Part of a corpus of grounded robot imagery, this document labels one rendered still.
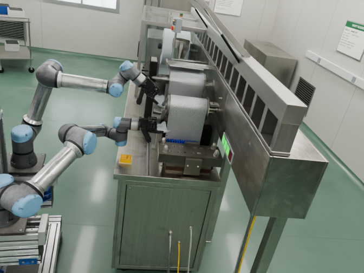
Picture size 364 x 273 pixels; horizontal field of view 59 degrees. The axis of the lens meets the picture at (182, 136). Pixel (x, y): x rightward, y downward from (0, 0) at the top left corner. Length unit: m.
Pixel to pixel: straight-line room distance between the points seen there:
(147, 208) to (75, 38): 6.04
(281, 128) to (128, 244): 1.44
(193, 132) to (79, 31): 5.86
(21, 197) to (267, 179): 1.06
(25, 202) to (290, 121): 1.15
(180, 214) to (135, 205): 0.30
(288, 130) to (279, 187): 0.25
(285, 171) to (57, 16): 6.88
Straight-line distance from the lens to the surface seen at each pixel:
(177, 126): 2.08
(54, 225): 2.63
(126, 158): 2.06
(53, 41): 7.88
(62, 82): 1.90
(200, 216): 2.19
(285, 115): 1.24
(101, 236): 2.85
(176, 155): 1.96
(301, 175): 1.39
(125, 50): 7.64
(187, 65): 2.26
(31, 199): 1.59
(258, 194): 1.38
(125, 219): 2.17
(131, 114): 2.73
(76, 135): 1.75
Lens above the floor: 2.01
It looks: 27 degrees down
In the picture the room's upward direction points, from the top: 10 degrees clockwise
